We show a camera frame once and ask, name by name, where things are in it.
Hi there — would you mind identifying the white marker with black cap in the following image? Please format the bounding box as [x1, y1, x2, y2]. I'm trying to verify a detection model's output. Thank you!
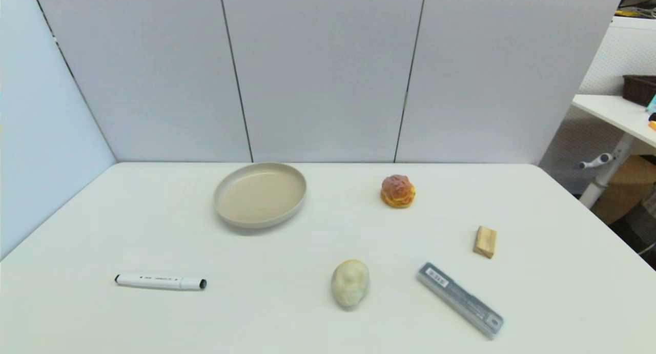
[115, 274, 208, 291]

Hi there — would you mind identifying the beige round plate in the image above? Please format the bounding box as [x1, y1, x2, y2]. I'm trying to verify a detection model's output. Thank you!
[213, 162, 308, 229]

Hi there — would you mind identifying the brown cream puff pastry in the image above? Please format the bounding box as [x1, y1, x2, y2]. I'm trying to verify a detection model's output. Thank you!
[380, 174, 417, 209]

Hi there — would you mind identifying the pale round bread bun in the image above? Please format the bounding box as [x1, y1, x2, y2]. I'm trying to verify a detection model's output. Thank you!
[331, 259, 371, 310]

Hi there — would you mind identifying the small wooden block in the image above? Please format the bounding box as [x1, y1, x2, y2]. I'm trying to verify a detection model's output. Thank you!
[473, 225, 498, 259]

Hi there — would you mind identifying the grey transparent pencil lead case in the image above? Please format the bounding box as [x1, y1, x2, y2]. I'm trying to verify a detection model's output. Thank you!
[416, 262, 505, 341]

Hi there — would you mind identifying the white desk leg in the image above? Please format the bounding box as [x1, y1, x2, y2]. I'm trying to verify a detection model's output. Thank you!
[579, 133, 637, 209]

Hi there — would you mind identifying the white side desk top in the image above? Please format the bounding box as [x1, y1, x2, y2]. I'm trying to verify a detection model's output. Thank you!
[572, 94, 656, 150]

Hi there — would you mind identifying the brown cardboard box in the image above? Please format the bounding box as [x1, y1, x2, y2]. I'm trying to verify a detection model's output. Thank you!
[591, 155, 656, 225]

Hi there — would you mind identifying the white perforated partition panel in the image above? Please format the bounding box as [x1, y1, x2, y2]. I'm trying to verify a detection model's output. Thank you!
[538, 16, 656, 195]

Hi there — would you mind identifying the dark brown basket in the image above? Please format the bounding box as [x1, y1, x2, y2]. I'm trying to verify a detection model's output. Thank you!
[623, 74, 656, 107]

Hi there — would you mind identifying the white desk crank handle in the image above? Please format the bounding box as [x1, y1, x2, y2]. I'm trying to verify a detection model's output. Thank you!
[579, 153, 614, 170]

